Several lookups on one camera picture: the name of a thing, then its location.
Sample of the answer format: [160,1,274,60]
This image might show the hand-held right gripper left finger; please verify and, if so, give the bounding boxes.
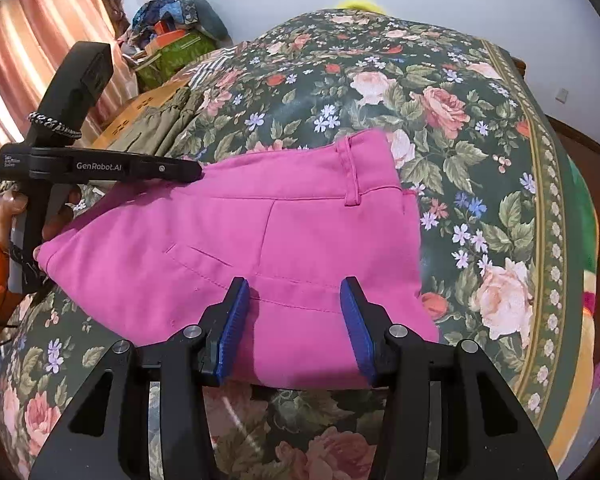
[27,276,251,480]

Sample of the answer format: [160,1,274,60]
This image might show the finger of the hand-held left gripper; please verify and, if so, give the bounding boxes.
[141,156,204,184]

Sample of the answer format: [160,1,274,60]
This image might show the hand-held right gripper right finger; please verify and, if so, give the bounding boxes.
[340,276,561,480]

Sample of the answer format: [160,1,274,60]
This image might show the pink pants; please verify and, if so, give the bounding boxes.
[34,129,442,392]

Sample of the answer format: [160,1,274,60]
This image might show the olive green pants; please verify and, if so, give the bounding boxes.
[124,87,202,162]

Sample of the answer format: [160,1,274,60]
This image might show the person's left hand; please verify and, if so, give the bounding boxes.
[0,185,83,261]

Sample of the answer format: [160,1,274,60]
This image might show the wooden lap desk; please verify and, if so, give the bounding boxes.
[91,80,182,152]

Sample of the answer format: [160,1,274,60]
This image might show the orange pink curtain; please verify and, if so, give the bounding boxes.
[0,0,106,161]

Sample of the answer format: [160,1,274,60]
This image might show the striped cloth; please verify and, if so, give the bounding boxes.
[187,45,243,92]

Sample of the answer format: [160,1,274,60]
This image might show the green patterned bag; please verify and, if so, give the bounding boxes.
[134,32,217,95]

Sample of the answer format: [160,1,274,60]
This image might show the brown patterned curtain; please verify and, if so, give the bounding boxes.
[82,0,133,43]

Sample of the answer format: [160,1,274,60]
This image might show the pile of clothes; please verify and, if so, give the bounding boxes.
[129,0,234,53]

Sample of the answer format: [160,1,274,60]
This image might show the yellow curved headboard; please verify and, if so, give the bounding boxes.
[337,0,390,14]

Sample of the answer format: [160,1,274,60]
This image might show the floral bed blanket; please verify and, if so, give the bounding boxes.
[0,7,600,480]

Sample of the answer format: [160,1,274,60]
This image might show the black white braided strap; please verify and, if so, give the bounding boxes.
[27,111,82,138]

